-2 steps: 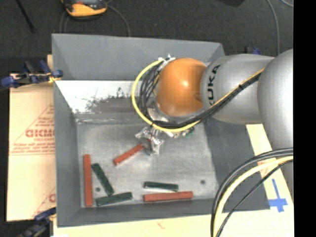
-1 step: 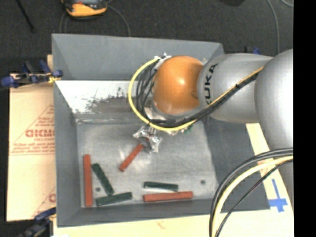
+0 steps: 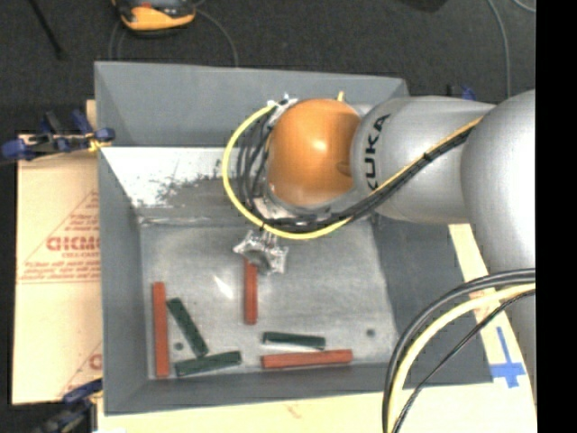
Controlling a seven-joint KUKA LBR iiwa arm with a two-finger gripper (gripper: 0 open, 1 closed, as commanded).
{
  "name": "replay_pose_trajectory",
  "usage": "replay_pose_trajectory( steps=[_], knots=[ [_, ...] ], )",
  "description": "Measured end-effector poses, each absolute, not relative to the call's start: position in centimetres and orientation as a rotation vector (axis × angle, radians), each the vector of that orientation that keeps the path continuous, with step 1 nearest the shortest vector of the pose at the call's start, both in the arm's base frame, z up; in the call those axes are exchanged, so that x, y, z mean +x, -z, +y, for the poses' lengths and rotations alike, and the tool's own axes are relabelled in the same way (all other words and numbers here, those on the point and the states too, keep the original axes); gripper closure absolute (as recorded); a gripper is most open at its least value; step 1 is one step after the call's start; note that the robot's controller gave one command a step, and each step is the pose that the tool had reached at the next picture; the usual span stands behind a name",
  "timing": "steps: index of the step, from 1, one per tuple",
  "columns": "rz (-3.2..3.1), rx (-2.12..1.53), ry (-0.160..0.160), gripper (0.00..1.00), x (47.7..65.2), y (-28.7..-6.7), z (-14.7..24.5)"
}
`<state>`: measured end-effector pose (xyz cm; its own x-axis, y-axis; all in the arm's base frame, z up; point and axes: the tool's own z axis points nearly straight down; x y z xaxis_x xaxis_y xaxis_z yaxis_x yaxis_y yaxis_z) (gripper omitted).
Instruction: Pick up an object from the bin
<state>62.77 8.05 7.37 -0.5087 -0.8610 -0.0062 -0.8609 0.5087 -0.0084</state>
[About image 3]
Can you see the dark green flat block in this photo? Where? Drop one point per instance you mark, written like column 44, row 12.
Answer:
column 293, row 339
column 207, row 363
column 187, row 326

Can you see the red-brown flat block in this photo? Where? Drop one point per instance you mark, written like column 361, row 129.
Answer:
column 250, row 296
column 160, row 332
column 306, row 359

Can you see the grey metal bin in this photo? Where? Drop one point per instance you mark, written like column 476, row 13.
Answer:
column 315, row 287

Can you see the brown cardboard board red print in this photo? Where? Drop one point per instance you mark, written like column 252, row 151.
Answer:
column 49, row 323

